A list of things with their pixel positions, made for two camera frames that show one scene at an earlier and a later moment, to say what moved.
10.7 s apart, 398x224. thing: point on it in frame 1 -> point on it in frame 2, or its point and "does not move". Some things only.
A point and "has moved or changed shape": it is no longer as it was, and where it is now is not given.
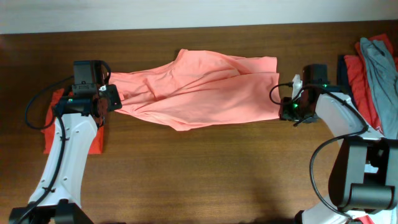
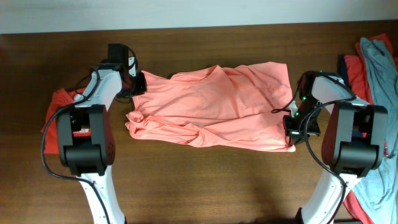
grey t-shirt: x=382 y=72 does not move
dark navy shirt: x=343 y=81 does not move
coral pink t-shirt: x=196 y=88 has moved or changed shape
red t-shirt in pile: x=358 y=82 does not move
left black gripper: x=111 y=91 -> x=140 y=88
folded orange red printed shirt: x=97 y=145 does not move
